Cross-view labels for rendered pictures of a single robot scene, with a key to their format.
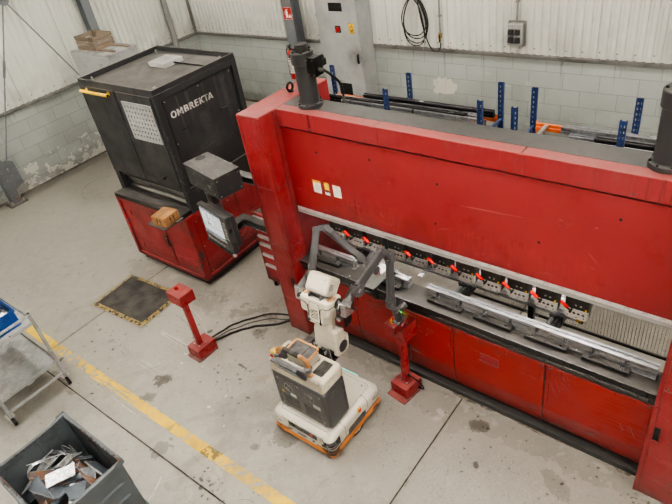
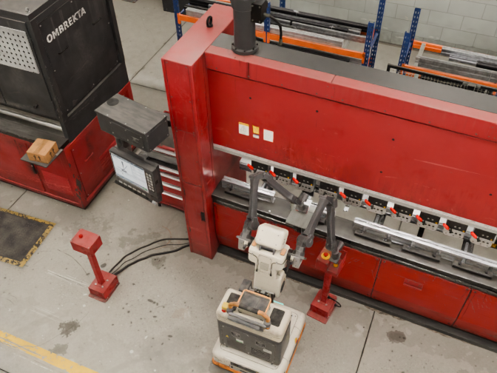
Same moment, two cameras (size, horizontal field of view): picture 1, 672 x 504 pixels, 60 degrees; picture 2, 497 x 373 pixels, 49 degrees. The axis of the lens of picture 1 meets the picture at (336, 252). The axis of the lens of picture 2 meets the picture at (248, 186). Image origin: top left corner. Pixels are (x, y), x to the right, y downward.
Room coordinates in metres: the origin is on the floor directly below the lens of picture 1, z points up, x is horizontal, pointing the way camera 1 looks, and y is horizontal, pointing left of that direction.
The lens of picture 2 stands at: (1.08, 1.14, 4.48)
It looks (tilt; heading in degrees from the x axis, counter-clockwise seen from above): 47 degrees down; 340
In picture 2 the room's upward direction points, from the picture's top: 1 degrees counter-clockwise
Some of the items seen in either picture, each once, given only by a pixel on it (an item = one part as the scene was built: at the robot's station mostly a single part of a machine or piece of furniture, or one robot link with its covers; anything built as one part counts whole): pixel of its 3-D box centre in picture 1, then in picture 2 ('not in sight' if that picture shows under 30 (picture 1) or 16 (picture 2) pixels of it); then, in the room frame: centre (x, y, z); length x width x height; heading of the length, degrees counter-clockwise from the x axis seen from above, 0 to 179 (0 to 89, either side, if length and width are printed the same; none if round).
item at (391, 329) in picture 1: (400, 325); (330, 259); (3.34, -0.39, 0.75); 0.20 x 0.16 x 0.18; 38
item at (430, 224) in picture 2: (492, 278); (429, 217); (3.11, -1.06, 1.26); 0.15 x 0.09 x 0.17; 45
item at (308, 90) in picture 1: (315, 74); (255, 18); (4.27, -0.09, 2.54); 0.33 x 0.25 x 0.47; 45
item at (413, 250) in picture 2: (492, 322); (421, 252); (3.05, -1.04, 0.89); 0.30 x 0.05 x 0.03; 45
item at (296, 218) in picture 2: (373, 277); (301, 214); (3.70, -0.27, 1.00); 0.26 x 0.18 x 0.01; 135
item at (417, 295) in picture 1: (451, 309); (377, 240); (3.31, -0.80, 0.85); 3.00 x 0.21 x 0.04; 45
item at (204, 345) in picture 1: (191, 321); (95, 264); (4.28, 1.48, 0.41); 0.25 x 0.20 x 0.83; 135
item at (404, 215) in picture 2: (467, 269); (403, 209); (3.25, -0.92, 1.26); 0.15 x 0.09 x 0.17; 45
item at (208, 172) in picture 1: (223, 208); (139, 154); (4.33, 0.88, 1.53); 0.51 x 0.25 x 0.85; 36
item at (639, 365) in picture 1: (530, 326); (455, 255); (2.91, -1.27, 0.92); 1.67 x 0.06 x 0.10; 45
